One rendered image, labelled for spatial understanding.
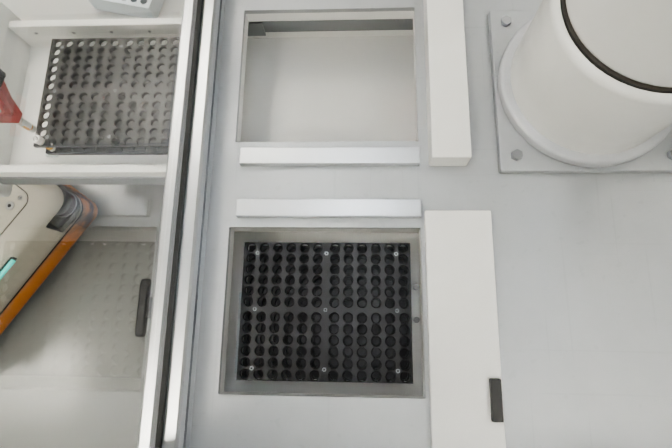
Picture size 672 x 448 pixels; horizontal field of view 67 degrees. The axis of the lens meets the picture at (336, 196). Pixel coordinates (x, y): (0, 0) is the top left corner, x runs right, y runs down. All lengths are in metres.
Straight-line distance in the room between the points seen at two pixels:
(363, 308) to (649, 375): 0.34
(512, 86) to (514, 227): 0.18
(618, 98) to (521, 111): 0.15
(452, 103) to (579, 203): 0.20
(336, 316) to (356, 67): 0.40
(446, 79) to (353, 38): 0.25
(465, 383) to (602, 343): 0.17
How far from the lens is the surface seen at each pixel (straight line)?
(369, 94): 0.83
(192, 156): 0.65
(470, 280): 0.63
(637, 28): 0.50
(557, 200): 0.69
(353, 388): 0.74
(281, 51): 0.88
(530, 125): 0.68
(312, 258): 0.68
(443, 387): 0.63
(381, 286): 0.68
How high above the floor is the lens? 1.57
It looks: 75 degrees down
